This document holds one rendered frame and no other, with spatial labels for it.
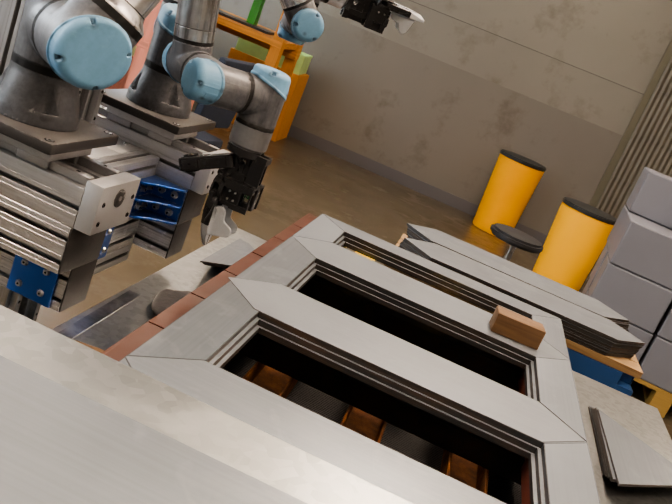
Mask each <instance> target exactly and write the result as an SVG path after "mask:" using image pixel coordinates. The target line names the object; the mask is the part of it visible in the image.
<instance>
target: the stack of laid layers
mask: <svg viewBox="0 0 672 504"><path fill-rule="evenodd" d="M333 243H334V244H337V245H339V246H341V247H343V246H345V247H347V248H350V249H352V250H354V251H356V252H359V253H361V254H363V255H365V256H368V257H370V258H372V259H374V260H377V261H379V262H381V263H383V264H386V265H388V266H390V267H392V268H395V269H397V270H399V271H401V272H404V273H406V274H408V275H410V276H412V277H415V278H417V279H419V280H421V281H424V282H426V283H428V284H430V285H433V286H435V287H437V288H439V289H442V290H444V291H446V292H448V293H451V294H453V295H455V296H457V297H460V298H462V299H464V300H466V301H469V302H471V303H473V304H475V305H477V306H480V307H482V308H484V309H486V310H489V311H491V312H493V313H494V311H495V309H496V307H497V306H501V307H503V308H505V309H508V310H510V311H513V312H515V313H517V314H520V315H522V316H525V317H527V318H529V319H532V315H531V314H528V313H526V312H524V311H522V310H519V309H517V308H515V307H513V306H510V305H508V304H506V303H504V302H501V301H499V300H497V299H495V298H492V297H490V296H488V295H486V294H483V293H481V292H479V291H477V290H474V289H472V288H470V287H468V286H465V285H463V284H461V283H459V282H456V281H454V280H452V279H450V278H447V277H445V276H443V275H441V274H438V273H436V272H434V271H432V270H429V269H427V268H425V267H423V266H420V265H418V264H416V263H414V262H411V261H409V260H407V259H405V258H402V257H400V256H398V255H396V254H393V253H391V252H389V251H387V250H384V249H382V248H380V247H378V246H375V245H373V244H371V243H369V242H366V241H364V240H362V239H360V238H357V237H355V236H353V235H350V234H348V233H346V232H344V233H343V234H342V235H341V236H340V237H339V238H337V239H336V240H335V241H334V242H333ZM314 275H317V276H319V277H321V278H324V279H326V280H328V281H330V282H332V283H335V284H337V285H339V286H341V287H343V288H346V289H348V290H350V291H352V292H354V293H357V294H359V295H361V296H363V297H365V298H368V299H370V300H372V301H374V302H377V303H379V304H381V305H383V306H385V307H388V308H390V309H392V310H394V311H396V312H399V313H401V314H403V315H405V316H407V317H410V318H412V319H414V320H416V321H418V322H421V323H423V324H425V325H427V326H430V327H432V328H434V329H436V330H438V331H441V332H443V333H445V334H447V335H449V336H452V337H454V338H456V339H458V340H460V341H463V342H465V343H467V344H469V345H472V346H474V347H476V348H478V349H480V350H483V351H485V352H487V353H489V354H491V355H494V356H496V357H498V358H500V359H502V360H505V361H507V362H509V363H511V364H513V365H516V366H518V367H520V368H522V369H524V383H525V396H528V397H530V398H532V399H534V400H536V401H539V402H540V397H539V387H538V376H537V365H536V357H534V356H532V355H530V354H528V353H526V352H523V351H521V350H519V349H517V348H514V347H512V346H510V345H508V344H506V343H503V342H501V341H499V340H497V339H494V338H492V337H490V336H488V335H486V334H483V333H481V332H479V331H477V330H474V329H472V328H470V327H468V326H466V325H463V324H461V323H459V322H457V321H454V320H452V319H450V318H448V317H446V316H443V315H441V314H439V313H437V312H434V311H432V310H430V309H428V308H426V307H423V306H421V305H419V304H417V303H414V302H412V301H410V300H408V299H406V298H403V297H401V296H399V295H397V294H394V293H392V292H390V291H388V290H386V289H383V288H381V287H379V286H377V285H374V284H372V283H370V282H368V281H366V280H363V279H361V278H359V277H357V276H354V275H352V274H350V273H348V272H346V271H343V270H341V269H339V268H337V267H334V266H332V265H330V264H328V263H326V262H323V261H321V260H319V259H317V258H316V259H315V260H314V261H313V262H312V263H311V264H310V265H308V266H307V267H306V268H305V269H304V270H303V271H302V272H301V273H300V274H299V275H298V276H297V277H296V278H294V279H293V280H292V281H291V282H290V283H289V284H288V285H287V287H289V288H291V289H293V290H296V291H299V290H300V289H301V288H302V287H303V286H304V285H305V284H306V283H307V282H308V281H309V280H310V279H311V278H312V277H313V276H314ZM257 333H259V334H261V335H263V336H265V337H267V338H269V339H271V340H274V341H276V342H278V343H280V344H282V345H284V346H286V347H289V348H291V349H293V350H295V351H297V352H299V353H301V354H304V355H306V356H308V357H310V358H312V359H314V360H316V361H319V362H321V363H323V364H325V365H327V366H329V367H331V368H334V369H336V370H338V371H340V372H342V373H344V374H346V375H349V376H351V377H353V378H355V379H357V380H359V381H362V382H364V383H366V384H368V385H370V386H372V387H374V388H377V389H379V390H381V391H383V392H385V393H387V394H389V395H392V396H394V397H396V398H398V399H400V400H402V401H404V402H407V403H409V404H411V405H413V406H415V407H417V408H419V409H422V410H424V411H426V412H428V413H430V414H432V415H434V416H437V417H439V418H441V419H443V420H445V421H447V422H449V423H452V424H454V425H456V426H458V427H460V428H462V429H464V430H467V431H469V432H471V433H473V434H475V435H477V436H479V437H482V438H484V439H486V440H488V441H490V442H492V443H495V444H497V445H499V446H501V447H503V448H505V449H507V450H510V451H512V452H514V453H516V454H518V455H520V456H522V457H525V458H527V459H528V467H529V487H530V504H549V494H548V484H547V473H546V462H545V451H544V444H549V443H587V441H585V442H540V441H538V440H536V439H534V438H532V437H530V436H527V435H525V434H523V433H521V432H519V431H517V430H514V429H512V428H510V427H508V426H506V425H504V424H501V423H499V422H497V421H495V420H493V419H491V418H488V417H486V416H484V415H482V414H480V413H478V412H475V411H473V410H471V409H469V408H467V407H465V406H462V405H460V404H458V403H456V402H454V401H452V400H449V399H447V398H445V397H443V396H441V395H439V394H436V393H434V392H432V391H430V390H428V389H426V388H423V387H421V386H419V385H417V384H415V383H413V382H410V381H408V380H406V379H404V378H402V377H400V376H397V375H395V374H393V373H391V372H389V371H387V370H384V369H382V368H380V367H378V366H376V365H374V364H371V363H369V362H367V361H365V360H363V359H361V358H358V357H356V356H354V355H352V354H350V353H348V352H345V351H343V350H341V349H339V348H337V347H335V346H332V345H330V344H328V343H326V342H324V341H322V340H319V339H317V338H315V337H313V336H311V335H309V334H306V333H304V332H302V331H300V330H298V329H296V328H293V327H291V326H289V325H287V324H285V323H283V322H281V321H279V320H276V319H274V318H272V317H270V316H268V315H266V314H264V313H262V312H260V311H259V312H258V313H257V314H256V315H255V316H254V317H253V318H252V319H250V320H249V321H248V322H247V323H246V324H245V325H244V326H243V327H242V328H241V329H240V330H239V331H238V332H237V333H235V334H234V335H233V336H232V337H231V338H230V339H229V340H228V341H227V342H226V343H225V344H224V345H223V346H221V347H220V348H219V349H218V350H217V351H216V352H215V353H214V354H213V355H212V356H211V357H210V358H209V359H208V360H206V361H207V362H209V363H211V364H213V365H216V366H218V367H220V368H223V367H224V366H225V365H226V364H227V363H228V362H229V361H230V360H231V359H232V358H233V357H234V356H235V355H236V354H237V353H238V352H239V351H240V350H241V349H242V348H243V347H244V346H245V345H246V344H247V343H248V342H249V341H250V340H251V339H252V338H253V337H254V336H255V335H256V334H257Z"/></svg>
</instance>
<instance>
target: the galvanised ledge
mask: <svg viewBox="0 0 672 504"><path fill-rule="evenodd" d="M240 238H241V239H242V240H243V241H245V242H247V243H249V244H250V245H251V246H252V247H253V248H254V249H256V248H258V247H259V246H261V245H262V244H264V243H265V242H267V241H266V240H264V239H261V238H259V237H257V236H255V235H252V234H250V233H248V232H246V231H244V230H241V229H239V228H237V231H236V233H234V234H231V235H230V236H229V237H227V238H224V237H219V238H217V239H215V240H214V241H212V242H210V243H208V244H207V245H204V246H203V247H201V248H199V249H197V250H195V251H194V252H192V253H190V254H188V255H186V256H184V257H183V258H181V259H179V260H177V261H175V262H174V263H172V264H170V265H168V266H166V267H164V268H163V269H161V270H159V271H157V272H155V273H153V274H152V275H150V276H148V277H146V278H144V279H143V280H141V281H139V282H137V283H135V284H133V285H132V286H130V287H128V288H126V289H124V290H122V291H121V292H119V293H117V294H115V295H113V296H112V297H110V298H108V299H106V300H104V301H102V302H101V303H99V304H97V305H95V306H93V307H91V308H90V309H88V310H86V311H84V312H82V313H81V314H79V315H77V316H75V317H73V318H71V319H70V320H68V321H66V322H64V323H62V324H61V325H59V326H57V327H55V328H53V329H52V330H54V331H56V332H60V331H62V330H63V329H65V328H67V327H68V326H70V325H72V324H73V323H75V322H77V321H78V320H80V319H82V318H83V317H85V316H87V315H88V314H90V313H92V312H93V311H95V310H97V309H98V308H100V307H102V306H103V305H105V304H107V303H108V302H110V301H112V300H114V299H115V298H117V297H119V296H120V295H122V294H124V293H125V292H127V291H129V290H131V291H133V292H135V293H137V294H139V295H141V296H139V297H138V298H136V299H134V300H133V301H131V302H130V303H128V304H126V305H125V306H123V307H122V308H120V309H119V310H117V311H115V312H114V313H112V314H111V315H109V316H107V317H106V318H104V319H103V320H101V321H99V322H98V323H96V324H95V325H93V326H92V327H90V328H88V329H87V330H85V331H84V332H82V333H80V334H79V335H77V336H76V337H74V338H73V340H77V341H80V342H83V343H86V344H88V345H91V346H94V347H97V348H100V349H102V350H106V349H108V348H109V347H111V346H112V345H113V344H115V343H116V342H118V341H119V340H121V339H122V338H124V337H125V336H127V335H128V334H130V333H131V332H133V331H134V330H136V329H137V328H139V327H140V326H142V325H143V324H145V323H146V322H149V320H151V319H152V318H154V317H155V315H154V314H153V311H152V302H153V300H154V299H155V297H156V295H157V294H158V293H159V292H160V291H162V290H164V289H171V290H180V291H191V292H192V291H194V290H195V289H197V288H198V287H200V286H201V285H203V284H204V283H206V282H207V281H209V280H210V279H212V278H213V277H215V276H216V275H218V274H219V273H221V272H222V271H224V270H225V269H226V268H220V267H213V266H208V265H204V264H203V263H201V262H200V261H201V260H203V259H204V258H206V257H208V256H210V255H212V254H213V253H215V252H217V251H219V250H220V249H222V248H224V247H226V246H227V245H229V244H231V243H233V242H234V241H236V240H238V239H240Z"/></svg>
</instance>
